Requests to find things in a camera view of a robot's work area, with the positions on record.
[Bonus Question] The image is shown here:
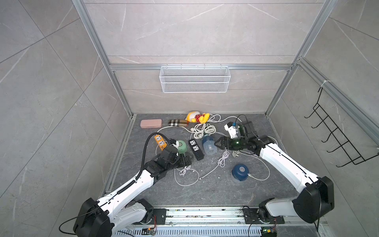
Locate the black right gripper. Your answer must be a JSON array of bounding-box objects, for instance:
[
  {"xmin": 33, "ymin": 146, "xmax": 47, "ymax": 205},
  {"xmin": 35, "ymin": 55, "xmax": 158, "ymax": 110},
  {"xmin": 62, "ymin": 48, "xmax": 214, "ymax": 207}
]
[{"xmin": 215, "ymin": 137, "xmax": 248, "ymax": 150}]

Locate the blue meat grinder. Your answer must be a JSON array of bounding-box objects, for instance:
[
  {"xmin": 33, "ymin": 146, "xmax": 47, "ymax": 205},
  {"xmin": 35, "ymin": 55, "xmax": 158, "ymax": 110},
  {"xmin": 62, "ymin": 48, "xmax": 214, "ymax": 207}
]
[
  {"xmin": 202, "ymin": 135, "xmax": 218, "ymax": 156},
  {"xmin": 232, "ymin": 164, "xmax": 249, "ymax": 182}
]

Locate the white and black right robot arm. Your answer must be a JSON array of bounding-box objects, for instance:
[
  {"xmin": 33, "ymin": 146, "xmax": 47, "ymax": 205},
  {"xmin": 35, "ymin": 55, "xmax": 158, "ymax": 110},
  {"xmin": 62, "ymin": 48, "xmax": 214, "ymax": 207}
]
[{"xmin": 215, "ymin": 121, "xmax": 335, "ymax": 223}]

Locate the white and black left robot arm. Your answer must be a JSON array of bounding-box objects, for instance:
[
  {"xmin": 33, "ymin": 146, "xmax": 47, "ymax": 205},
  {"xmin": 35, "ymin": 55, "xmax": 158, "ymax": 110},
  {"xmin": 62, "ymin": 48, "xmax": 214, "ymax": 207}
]
[{"xmin": 71, "ymin": 132, "xmax": 193, "ymax": 237}]

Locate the green meat grinder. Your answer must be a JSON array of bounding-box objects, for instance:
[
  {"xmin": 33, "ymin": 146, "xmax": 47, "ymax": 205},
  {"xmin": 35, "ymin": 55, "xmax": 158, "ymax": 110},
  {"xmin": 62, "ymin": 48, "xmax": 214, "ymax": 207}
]
[{"xmin": 176, "ymin": 140, "xmax": 187, "ymax": 154}]

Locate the orange power strip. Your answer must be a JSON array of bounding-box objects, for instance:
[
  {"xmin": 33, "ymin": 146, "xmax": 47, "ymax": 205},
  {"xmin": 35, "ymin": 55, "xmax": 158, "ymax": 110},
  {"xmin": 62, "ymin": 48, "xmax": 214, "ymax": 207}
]
[{"xmin": 154, "ymin": 134, "xmax": 167, "ymax": 151}]

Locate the black power strip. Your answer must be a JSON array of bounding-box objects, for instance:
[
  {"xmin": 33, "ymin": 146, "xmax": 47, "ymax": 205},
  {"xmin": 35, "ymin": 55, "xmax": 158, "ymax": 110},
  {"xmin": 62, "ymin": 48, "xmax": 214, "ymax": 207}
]
[{"xmin": 189, "ymin": 139, "xmax": 204, "ymax": 161}]

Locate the yellow duck plush toy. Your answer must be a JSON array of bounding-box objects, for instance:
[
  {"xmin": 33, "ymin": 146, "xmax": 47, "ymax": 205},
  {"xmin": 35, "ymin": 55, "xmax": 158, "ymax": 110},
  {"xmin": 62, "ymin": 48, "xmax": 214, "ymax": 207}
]
[{"xmin": 186, "ymin": 111, "xmax": 210, "ymax": 124}]

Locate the brown plaid pouch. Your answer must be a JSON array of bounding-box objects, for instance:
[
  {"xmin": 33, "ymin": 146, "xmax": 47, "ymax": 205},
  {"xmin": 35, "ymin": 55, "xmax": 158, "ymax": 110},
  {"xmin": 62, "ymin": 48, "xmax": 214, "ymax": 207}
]
[{"xmin": 168, "ymin": 119, "xmax": 189, "ymax": 127}]

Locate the pink rectangular case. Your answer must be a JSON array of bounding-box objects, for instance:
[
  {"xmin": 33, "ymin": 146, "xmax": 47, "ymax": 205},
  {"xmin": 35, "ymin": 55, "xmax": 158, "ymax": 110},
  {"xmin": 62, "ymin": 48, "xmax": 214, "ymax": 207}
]
[{"xmin": 140, "ymin": 119, "xmax": 162, "ymax": 129}]

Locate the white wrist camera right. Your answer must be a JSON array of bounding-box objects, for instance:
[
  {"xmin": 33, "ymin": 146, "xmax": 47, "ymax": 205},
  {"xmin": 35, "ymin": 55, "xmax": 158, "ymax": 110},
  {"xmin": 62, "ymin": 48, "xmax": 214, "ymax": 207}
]
[{"xmin": 224, "ymin": 122, "xmax": 241, "ymax": 139}]

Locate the white coiled usb cable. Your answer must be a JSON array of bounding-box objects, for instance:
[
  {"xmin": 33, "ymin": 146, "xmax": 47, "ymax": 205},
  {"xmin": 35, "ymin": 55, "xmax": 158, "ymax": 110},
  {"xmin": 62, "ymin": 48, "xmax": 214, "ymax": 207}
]
[{"xmin": 173, "ymin": 165, "xmax": 201, "ymax": 187}]

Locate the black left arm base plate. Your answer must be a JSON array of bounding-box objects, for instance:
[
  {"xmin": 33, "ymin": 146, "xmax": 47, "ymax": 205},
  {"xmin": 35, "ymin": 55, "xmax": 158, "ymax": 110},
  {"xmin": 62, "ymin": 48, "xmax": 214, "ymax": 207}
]
[{"xmin": 132, "ymin": 208, "xmax": 167, "ymax": 225}]

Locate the white wire mesh basket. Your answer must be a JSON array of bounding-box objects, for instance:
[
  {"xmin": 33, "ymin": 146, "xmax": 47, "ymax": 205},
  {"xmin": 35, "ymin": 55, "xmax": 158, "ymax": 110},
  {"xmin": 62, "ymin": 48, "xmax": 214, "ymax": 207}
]
[{"xmin": 159, "ymin": 66, "xmax": 231, "ymax": 93}]

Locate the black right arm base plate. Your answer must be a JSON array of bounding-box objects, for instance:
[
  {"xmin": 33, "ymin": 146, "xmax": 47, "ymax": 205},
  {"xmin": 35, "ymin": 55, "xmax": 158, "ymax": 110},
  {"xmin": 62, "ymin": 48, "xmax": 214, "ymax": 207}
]
[{"xmin": 241, "ymin": 206, "xmax": 285, "ymax": 224}]

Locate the black wire hook rack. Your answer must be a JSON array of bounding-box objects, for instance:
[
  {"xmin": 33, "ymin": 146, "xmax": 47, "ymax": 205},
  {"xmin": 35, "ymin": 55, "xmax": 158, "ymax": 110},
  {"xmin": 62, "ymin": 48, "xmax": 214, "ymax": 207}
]
[{"xmin": 304, "ymin": 87, "xmax": 379, "ymax": 168}]

